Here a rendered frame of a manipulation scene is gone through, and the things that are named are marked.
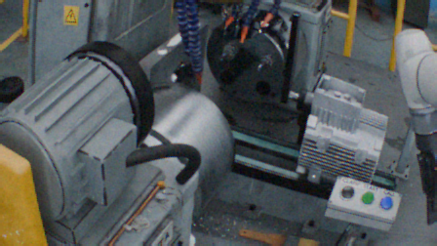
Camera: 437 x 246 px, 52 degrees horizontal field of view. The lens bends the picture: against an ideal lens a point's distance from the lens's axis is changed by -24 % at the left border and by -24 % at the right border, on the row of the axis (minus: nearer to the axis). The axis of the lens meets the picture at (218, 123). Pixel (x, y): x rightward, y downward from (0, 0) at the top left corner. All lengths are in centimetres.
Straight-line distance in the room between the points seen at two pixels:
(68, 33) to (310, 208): 72
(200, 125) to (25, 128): 49
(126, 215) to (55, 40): 64
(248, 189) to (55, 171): 80
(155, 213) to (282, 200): 59
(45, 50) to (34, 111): 70
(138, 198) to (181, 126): 24
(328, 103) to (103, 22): 52
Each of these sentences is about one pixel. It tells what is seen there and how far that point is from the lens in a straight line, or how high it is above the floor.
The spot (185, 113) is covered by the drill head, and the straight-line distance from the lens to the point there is 102.
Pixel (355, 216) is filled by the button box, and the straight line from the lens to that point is 105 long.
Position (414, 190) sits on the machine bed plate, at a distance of 160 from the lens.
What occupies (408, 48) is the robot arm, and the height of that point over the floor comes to 138.
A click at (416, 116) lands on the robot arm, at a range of 102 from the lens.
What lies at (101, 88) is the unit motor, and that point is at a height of 134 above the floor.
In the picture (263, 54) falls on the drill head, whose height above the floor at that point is 107.
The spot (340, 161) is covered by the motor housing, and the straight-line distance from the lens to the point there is 121.
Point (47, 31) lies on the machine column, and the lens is 131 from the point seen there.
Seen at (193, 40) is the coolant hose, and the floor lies 126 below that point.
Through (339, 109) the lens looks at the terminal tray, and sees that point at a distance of 120.
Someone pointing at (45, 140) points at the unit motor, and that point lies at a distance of 62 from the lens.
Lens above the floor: 169
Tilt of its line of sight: 32 degrees down
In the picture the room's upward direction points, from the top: 7 degrees clockwise
